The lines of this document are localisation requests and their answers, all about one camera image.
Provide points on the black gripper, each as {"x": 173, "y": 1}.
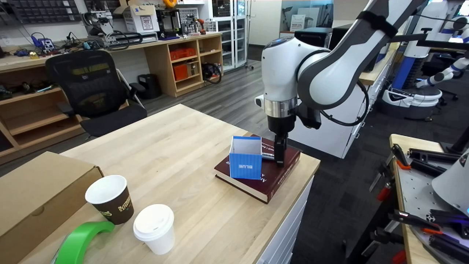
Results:
{"x": 281, "y": 125}

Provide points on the silver grey marker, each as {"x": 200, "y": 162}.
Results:
{"x": 266, "y": 156}

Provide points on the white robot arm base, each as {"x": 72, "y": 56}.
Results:
{"x": 454, "y": 184}

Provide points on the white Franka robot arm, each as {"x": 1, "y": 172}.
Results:
{"x": 337, "y": 64}

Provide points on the blue and white box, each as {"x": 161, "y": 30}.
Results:
{"x": 244, "y": 169}

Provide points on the small black box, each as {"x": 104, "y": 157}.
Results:
{"x": 315, "y": 39}

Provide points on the brown cardboard box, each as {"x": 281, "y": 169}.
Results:
{"x": 33, "y": 196}

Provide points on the dark red hardcover book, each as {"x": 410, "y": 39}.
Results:
{"x": 275, "y": 178}

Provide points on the white cabinet wooden top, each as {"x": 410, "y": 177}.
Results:
{"x": 341, "y": 140}

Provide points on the white glass door cabinet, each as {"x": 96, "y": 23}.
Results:
{"x": 233, "y": 34}

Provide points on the black clamp orange tip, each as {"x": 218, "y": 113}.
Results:
{"x": 401, "y": 156}

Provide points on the orange storage bin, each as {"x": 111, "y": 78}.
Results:
{"x": 180, "y": 72}

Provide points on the red storage bin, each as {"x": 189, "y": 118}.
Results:
{"x": 181, "y": 52}

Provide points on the white and blue mobile robot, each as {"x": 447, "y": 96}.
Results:
{"x": 410, "y": 96}

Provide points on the wooden side table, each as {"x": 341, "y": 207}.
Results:
{"x": 414, "y": 196}

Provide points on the black bag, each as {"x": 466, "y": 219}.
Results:
{"x": 146, "y": 86}

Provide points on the long wooden workbench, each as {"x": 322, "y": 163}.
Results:
{"x": 158, "y": 61}

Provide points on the white lidded paper cup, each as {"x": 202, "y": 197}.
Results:
{"x": 155, "y": 235}

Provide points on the long black clamp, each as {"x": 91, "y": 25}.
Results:
{"x": 432, "y": 156}

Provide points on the black desktop machine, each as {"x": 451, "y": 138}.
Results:
{"x": 168, "y": 24}

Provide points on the brown paper cup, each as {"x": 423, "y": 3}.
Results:
{"x": 114, "y": 206}

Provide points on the white boxy device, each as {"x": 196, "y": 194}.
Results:
{"x": 140, "y": 20}

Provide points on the black mesh office chair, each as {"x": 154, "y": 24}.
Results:
{"x": 88, "y": 83}

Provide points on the green tape roll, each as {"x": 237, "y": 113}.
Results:
{"x": 77, "y": 244}

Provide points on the blue small gadget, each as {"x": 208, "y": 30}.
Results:
{"x": 42, "y": 43}

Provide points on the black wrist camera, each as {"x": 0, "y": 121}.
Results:
{"x": 307, "y": 118}

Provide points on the dark pegboard tool wall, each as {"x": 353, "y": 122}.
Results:
{"x": 38, "y": 11}

